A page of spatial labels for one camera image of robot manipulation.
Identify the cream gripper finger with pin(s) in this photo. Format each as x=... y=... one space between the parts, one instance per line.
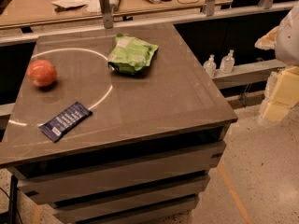
x=267 y=41

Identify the green rice chip bag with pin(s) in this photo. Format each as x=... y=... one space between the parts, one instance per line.
x=131 y=54

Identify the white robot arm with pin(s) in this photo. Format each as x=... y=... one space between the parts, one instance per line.
x=284 y=39

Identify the red apple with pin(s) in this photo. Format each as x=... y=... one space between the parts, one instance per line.
x=41 y=73

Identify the clear sanitizer bottle right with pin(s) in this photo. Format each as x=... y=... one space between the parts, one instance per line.
x=227 y=62

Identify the clear sanitizer bottle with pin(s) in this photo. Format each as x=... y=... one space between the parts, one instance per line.
x=227 y=62
x=210 y=66

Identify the clear sanitizer bottle left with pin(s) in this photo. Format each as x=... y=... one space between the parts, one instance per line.
x=210 y=66

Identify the grey drawer cabinet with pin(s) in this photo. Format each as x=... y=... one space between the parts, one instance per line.
x=144 y=152

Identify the white paper sheets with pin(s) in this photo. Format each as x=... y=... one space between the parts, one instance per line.
x=92 y=6

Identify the blue snack bar wrapper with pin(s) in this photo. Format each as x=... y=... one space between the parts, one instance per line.
x=65 y=121

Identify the wooden background desk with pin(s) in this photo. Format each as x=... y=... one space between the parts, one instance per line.
x=31 y=13

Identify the black stand leg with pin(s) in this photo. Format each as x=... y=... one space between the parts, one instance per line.
x=12 y=207

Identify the metal bracket post left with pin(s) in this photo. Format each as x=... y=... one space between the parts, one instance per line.
x=106 y=13

